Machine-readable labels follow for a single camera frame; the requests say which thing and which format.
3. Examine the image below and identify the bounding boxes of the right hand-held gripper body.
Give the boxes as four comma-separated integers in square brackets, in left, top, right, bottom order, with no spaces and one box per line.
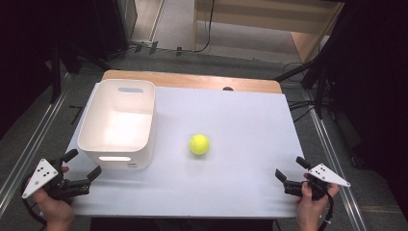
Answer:
[283,163,351,202]

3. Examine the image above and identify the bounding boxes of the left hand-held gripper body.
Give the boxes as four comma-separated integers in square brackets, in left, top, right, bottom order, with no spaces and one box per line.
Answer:
[20,157,92,203]

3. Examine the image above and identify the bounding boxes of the white plastic storage bin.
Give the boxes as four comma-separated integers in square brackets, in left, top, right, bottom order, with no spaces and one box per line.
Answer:
[77,78,157,171]

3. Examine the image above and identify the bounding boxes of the yellow tennis ball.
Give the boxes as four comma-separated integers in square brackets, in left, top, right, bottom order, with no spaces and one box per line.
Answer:
[188,133,212,156]

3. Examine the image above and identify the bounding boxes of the person's left hand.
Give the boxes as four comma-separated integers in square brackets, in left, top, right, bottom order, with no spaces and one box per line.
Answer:
[32,166,75,231]

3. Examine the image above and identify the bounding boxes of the person's right hand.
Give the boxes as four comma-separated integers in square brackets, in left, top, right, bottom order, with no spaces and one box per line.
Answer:
[296,174,340,231]

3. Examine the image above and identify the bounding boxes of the white table board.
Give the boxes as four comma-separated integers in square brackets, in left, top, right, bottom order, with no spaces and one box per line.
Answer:
[65,82,306,219]

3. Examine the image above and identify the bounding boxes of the black tripod stand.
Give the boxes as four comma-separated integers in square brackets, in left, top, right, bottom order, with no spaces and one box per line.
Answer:
[273,47,333,119]

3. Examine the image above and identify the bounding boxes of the dark curtain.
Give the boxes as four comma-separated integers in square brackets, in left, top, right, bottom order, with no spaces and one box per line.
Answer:
[323,0,408,222]
[0,0,57,140]

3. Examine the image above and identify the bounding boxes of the black cabinet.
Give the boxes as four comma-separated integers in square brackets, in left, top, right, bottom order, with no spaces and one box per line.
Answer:
[90,0,131,62]

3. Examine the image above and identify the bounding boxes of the metal floor rail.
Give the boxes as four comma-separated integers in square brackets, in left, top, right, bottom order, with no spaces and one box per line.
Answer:
[0,76,74,210]
[302,90,369,231]

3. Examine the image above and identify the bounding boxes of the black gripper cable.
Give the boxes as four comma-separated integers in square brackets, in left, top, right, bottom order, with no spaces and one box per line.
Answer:
[317,191,335,231]
[20,179,49,230]

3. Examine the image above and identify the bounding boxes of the black floor cables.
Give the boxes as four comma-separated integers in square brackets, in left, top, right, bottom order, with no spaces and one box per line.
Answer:
[282,62,321,123]

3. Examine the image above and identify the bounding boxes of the light wooden frame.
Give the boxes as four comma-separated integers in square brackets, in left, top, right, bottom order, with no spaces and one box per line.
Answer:
[191,0,345,64]

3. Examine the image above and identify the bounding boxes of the black hanging cable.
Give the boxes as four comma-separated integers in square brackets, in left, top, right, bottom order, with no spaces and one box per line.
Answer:
[193,0,216,54]

